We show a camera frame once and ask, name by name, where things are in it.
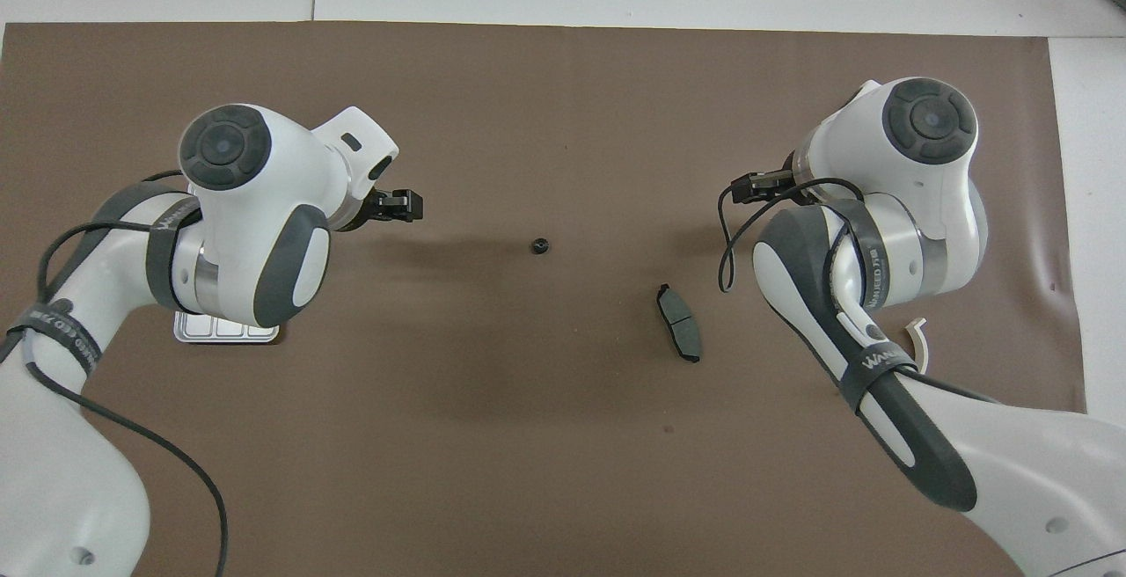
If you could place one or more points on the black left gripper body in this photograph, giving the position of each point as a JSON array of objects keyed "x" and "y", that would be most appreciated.
[{"x": 374, "y": 209}]

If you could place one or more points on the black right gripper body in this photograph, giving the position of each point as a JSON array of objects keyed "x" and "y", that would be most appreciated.
[{"x": 765, "y": 186}]

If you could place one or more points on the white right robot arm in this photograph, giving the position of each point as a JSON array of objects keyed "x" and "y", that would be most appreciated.
[{"x": 924, "y": 208}]

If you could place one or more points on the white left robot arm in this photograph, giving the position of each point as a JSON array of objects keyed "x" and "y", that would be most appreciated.
[{"x": 246, "y": 208}]

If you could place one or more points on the silver metal tray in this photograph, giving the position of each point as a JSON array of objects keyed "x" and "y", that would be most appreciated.
[{"x": 220, "y": 329}]

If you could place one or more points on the dark grey brake pad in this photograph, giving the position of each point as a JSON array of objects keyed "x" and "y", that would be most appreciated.
[{"x": 679, "y": 322}]

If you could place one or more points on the brown table mat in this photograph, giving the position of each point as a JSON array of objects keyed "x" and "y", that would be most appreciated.
[{"x": 528, "y": 436}]

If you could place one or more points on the white curved plastic bracket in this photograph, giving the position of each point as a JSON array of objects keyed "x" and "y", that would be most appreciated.
[{"x": 924, "y": 344}]

